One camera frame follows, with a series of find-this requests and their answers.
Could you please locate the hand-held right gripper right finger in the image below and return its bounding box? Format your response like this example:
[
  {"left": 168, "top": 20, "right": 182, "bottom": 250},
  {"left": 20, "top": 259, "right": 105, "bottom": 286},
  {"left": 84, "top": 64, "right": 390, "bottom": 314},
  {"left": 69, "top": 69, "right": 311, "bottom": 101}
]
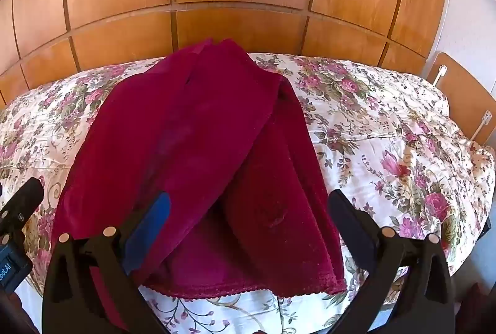
[{"left": 327, "top": 189, "right": 456, "bottom": 334}]

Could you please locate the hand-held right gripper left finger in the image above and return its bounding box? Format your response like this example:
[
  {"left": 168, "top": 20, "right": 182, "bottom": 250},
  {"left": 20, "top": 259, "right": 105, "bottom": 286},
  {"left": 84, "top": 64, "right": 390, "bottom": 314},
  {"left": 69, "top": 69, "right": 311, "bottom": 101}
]
[{"left": 42, "top": 191, "right": 173, "bottom": 334}]

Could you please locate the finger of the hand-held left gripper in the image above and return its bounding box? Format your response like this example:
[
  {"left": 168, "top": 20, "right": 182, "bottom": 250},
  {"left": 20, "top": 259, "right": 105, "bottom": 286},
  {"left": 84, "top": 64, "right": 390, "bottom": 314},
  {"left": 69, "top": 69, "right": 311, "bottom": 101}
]
[{"left": 0, "top": 177, "right": 44, "bottom": 246}]

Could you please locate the dark red fleece garment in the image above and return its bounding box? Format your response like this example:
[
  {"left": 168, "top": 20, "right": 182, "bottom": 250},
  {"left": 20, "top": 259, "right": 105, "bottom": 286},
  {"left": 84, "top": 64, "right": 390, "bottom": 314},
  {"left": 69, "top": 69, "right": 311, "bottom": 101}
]
[{"left": 51, "top": 39, "right": 347, "bottom": 332}]

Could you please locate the floral bedspread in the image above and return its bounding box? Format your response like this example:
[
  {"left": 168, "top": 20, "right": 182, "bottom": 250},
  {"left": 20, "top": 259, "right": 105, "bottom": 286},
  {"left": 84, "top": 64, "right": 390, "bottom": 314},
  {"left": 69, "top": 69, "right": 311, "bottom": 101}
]
[{"left": 0, "top": 52, "right": 496, "bottom": 334}]

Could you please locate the wooden headboard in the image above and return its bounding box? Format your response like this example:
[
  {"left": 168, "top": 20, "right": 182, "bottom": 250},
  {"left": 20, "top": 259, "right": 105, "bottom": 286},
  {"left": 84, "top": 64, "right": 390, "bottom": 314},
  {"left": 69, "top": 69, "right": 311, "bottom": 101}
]
[{"left": 426, "top": 52, "right": 496, "bottom": 146}]

